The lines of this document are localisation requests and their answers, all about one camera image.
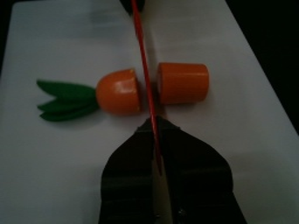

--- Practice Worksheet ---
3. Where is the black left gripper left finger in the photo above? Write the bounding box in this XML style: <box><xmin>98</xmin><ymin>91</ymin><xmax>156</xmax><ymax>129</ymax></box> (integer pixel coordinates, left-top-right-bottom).
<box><xmin>98</xmin><ymin>117</ymin><xmax>156</xmax><ymax>224</ymax></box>

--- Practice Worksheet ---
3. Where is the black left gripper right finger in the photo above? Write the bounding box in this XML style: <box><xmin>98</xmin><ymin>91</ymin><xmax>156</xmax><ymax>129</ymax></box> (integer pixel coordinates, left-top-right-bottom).
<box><xmin>156</xmin><ymin>115</ymin><xmax>248</xmax><ymax>224</ymax></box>

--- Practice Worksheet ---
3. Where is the red toy knife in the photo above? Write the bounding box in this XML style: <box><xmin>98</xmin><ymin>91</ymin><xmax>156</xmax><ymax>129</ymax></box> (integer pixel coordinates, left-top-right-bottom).
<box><xmin>130</xmin><ymin>0</ymin><xmax>174</xmax><ymax>224</ymax></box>

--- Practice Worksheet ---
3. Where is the white cutting board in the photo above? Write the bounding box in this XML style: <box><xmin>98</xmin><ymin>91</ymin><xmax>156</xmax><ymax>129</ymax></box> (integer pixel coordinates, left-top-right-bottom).
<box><xmin>0</xmin><ymin>0</ymin><xmax>299</xmax><ymax>224</ymax></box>

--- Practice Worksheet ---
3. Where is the toy carrot top with leaves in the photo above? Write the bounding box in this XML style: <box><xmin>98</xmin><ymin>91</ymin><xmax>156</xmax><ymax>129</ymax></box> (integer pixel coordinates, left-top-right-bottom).
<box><xmin>35</xmin><ymin>68</ymin><xmax>143</xmax><ymax>123</ymax></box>

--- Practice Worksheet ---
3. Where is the orange toy carrot piece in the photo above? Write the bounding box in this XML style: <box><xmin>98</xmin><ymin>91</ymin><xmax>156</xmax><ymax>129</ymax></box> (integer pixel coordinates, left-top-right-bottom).
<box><xmin>156</xmin><ymin>61</ymin><xmax>211</xmax><ymax>106</ymax></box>

